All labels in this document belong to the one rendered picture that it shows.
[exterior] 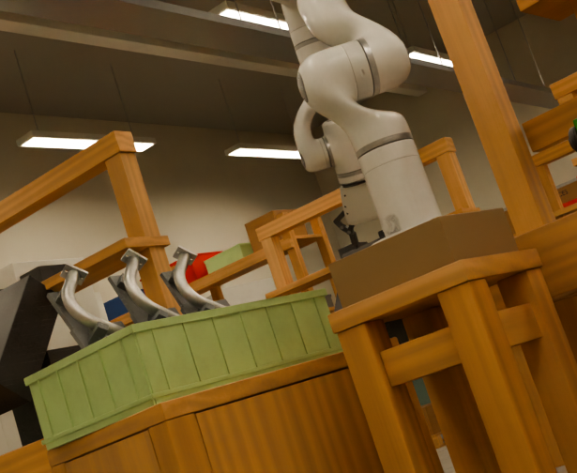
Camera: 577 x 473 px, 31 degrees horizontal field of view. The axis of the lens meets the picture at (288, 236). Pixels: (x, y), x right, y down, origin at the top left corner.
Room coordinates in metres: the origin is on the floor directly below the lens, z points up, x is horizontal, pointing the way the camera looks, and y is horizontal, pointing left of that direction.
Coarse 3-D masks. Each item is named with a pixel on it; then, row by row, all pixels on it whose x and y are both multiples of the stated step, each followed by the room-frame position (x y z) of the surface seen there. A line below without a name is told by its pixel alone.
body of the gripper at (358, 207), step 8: (352, 184) 2.43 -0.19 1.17; (360, 184) 2.44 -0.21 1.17; (344, 192) 2.45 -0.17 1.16; (352, 192) 2.45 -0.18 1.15; (360, 192) 2.44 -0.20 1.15; (368, 192) 2.44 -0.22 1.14; (344, 200) 2.46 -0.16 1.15; (352, 200) 2.46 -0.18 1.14; (360, 200) 2.45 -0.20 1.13; (368, 200) 2.45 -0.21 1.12; (344, 208) 2.47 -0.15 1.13; (352, 208) 2.47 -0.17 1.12; (360, 208) 2.46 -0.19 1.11; (368, 208) 2.46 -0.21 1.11; (352, 216) 2.48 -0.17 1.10; (360, 216) 2.47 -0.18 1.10; (368, 216) 2.47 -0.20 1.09; (376, 216) 2.47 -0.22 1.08; (352, 224) 2.49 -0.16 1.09
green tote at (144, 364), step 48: (144, 336) 2.05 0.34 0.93; (192, 336) 2.14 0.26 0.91; (240, 336) 2.25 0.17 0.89; (288, 336) 2.36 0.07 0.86; (336, 336) 2.48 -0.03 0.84; (48, 384) 2.25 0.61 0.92; (96, 384) 2.14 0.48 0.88; (144, 384) 2.04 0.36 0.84; (192, 384) 2.11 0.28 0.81; (48, 432) 2.28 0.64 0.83
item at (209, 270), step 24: (264, 216) 7.67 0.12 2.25; (288, 240) 7.46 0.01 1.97; (312, 240) 7.88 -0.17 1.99; (192, 264) 8.07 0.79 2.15; (216, 264) 7.95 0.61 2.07; (240, 264) 7.73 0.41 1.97; (264, 264) 8.21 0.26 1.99; (192, 288) 8.02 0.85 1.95; (216, 288) 8.50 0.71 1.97; (312, 288) 7.54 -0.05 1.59; (120, 312) 8.59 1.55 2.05
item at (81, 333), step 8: (48, 296) 2.33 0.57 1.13; (56, 296) 2.34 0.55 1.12; (56, 304) 2.32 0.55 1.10; (64, 312) 2.31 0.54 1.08; (64, 320) 2.31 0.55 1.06; (72, 320) 2.31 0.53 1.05; (72, 328) 2.30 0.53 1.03; (80, 328) 2.31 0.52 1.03; (88, 328) 2.32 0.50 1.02; (72, 336) 2.29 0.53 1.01; (80, 336) 2.29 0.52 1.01; (88, 336) 2.30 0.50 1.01; (104, 336) 2.34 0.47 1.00; (80, 344) 2.28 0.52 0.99; (88, 344) 2.29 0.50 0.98
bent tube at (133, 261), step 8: (128, 256) 2.47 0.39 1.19; (136, 256) 2.46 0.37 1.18; (128, 264) 2.44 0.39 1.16; (136, 264) 2.45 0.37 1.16; (128, 272) 2.41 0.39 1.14; (136, 272) 2.43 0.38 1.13; (128, 280) 2.40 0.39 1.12; (128, 288) 2.39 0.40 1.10; (136, 288) 2.39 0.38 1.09; (136, 296) 2.38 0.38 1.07; (144, 296) 2.39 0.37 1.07; (136, 304) 2.40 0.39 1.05; (144, 304) 2.39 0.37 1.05; (152, 304) 2.39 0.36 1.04; (152, 312) 2.40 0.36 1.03; (168, 312) 2.41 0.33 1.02
